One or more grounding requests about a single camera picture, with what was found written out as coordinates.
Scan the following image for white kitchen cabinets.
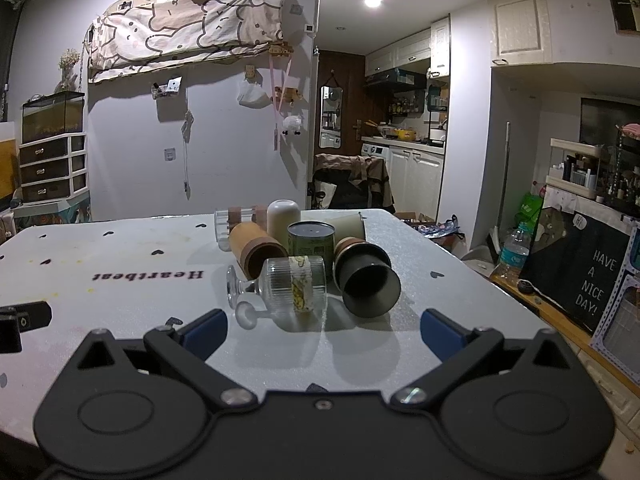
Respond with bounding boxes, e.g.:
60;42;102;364
388;145;446;222
364;16;451;79

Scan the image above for white kitchen upper cabinets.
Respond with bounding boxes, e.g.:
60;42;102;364
364;16;451;79

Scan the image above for cream ceramic cup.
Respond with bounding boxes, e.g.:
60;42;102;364
266;199;302;247

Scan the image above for clear glass brown bands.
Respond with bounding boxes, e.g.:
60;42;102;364
214;205;269;252

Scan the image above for pink ribbon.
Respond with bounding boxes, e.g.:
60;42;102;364
268;54;294;151

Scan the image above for clear plastic water bottle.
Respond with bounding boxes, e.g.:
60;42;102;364
497;222;532;279

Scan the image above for green tin can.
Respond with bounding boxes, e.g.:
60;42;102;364
287;222;335;275

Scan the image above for white washing machine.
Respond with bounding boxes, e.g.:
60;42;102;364
360;143;391;172

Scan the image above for dried flower bouquet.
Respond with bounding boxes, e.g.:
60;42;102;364
56;48;82;94

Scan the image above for ribbed glass goblet yellow band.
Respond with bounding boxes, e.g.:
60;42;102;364
226;255;329;334

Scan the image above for white plastic drawer unit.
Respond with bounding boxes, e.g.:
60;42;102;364
18;132;89;204

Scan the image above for black cup brown band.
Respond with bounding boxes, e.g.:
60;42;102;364
333;237;402;319

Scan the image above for printed blanket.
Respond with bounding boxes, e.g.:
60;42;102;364
87;0;289;84

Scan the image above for white paper cup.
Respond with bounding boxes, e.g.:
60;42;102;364
300;211;368;247

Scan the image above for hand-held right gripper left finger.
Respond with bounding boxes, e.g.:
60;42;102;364
75;308;257;411

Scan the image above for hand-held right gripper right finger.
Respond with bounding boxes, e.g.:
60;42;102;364
390;308;577;409

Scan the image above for brown wooden cup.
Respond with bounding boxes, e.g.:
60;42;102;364
229;222;290;281

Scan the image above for wall mirror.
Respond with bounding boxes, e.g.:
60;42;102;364
319;85;344;150

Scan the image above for white kitchen lower cabinets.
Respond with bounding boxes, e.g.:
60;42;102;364
388;145;446;222

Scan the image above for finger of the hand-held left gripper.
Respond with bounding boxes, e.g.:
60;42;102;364
0;302;53;354

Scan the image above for green bag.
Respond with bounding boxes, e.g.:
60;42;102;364
514;192;546;237

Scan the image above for grey mop pole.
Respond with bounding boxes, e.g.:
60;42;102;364
494;121;512;257

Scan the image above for white wall cabinet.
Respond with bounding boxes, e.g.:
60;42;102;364
488;0;552;66

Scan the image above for black printed cloth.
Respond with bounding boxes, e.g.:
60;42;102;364
519;205;637;334

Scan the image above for chair with brown cloth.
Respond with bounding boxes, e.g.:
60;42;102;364
312;153;392;211

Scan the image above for black range hood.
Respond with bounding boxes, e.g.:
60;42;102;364
364;68;428;92

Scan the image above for white cosmetics rack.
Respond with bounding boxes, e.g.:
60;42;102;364
545;137;640;207

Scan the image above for white plastic bag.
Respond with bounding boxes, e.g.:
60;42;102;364
237;79;267;109

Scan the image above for glass fish tank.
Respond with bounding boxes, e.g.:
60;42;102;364
21;90;85;144

